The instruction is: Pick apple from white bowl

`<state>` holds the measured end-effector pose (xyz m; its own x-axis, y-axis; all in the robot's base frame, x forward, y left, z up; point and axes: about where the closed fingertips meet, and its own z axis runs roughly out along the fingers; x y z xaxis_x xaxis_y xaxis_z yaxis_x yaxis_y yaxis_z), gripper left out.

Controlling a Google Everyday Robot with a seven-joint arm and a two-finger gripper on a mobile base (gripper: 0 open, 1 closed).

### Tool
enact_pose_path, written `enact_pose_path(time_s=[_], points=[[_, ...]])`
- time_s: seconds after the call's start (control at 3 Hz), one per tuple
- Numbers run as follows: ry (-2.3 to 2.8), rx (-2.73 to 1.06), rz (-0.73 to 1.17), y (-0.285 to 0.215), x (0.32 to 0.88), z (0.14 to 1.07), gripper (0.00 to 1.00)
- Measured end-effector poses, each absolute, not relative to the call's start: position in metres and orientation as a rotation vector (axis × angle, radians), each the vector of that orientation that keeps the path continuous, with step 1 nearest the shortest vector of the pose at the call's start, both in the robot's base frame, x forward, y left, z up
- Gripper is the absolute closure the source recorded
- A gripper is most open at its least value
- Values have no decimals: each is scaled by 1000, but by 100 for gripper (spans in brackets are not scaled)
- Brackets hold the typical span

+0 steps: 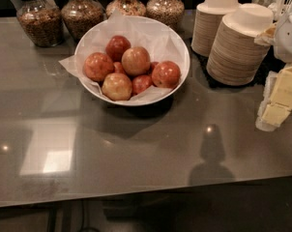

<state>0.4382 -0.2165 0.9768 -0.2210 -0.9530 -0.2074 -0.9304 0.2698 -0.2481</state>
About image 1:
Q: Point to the small red apple middle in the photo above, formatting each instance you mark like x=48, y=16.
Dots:
x=118, y=68

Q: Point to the white bowl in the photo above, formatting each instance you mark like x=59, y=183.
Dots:
x=178, y=53

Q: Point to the red apple right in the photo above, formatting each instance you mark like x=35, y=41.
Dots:
x=166, y=74

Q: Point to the dark red apple back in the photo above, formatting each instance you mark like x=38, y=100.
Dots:
x=116, y=47

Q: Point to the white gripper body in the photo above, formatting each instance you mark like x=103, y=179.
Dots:
x=289, y=43

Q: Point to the paper bowl stack front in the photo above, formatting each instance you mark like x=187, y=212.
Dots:
x=235, y=57

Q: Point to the glass cereal jar far left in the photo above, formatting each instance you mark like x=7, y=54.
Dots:
x=41, y=21

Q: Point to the paper bowl stack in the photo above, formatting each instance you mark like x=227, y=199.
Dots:
x=207, y=20
x=235, y=57

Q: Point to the glass cereal jar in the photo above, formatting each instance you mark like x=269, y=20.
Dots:
x=126, y=7
x=81, y=15
x=41, y=21
x=168, y=12

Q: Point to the paper bowl stack back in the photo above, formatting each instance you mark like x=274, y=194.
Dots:
x=207, y=20

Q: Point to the small red apple front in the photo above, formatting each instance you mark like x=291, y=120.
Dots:
x=141, y=83

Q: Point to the red apple left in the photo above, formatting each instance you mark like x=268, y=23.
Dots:
x=97, y=66

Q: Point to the yellow-red apple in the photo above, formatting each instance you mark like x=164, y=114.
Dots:
x=136, y=61

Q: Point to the black mat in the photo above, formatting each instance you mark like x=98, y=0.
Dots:
x=269, y=64

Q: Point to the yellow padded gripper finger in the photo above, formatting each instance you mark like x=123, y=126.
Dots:
x=277, y=100
x=269, y=32

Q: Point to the yellow apple front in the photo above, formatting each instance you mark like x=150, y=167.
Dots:
x=117, y=87

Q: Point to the small red apple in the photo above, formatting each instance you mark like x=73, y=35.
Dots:
x=118, y=68
x=141, y=83

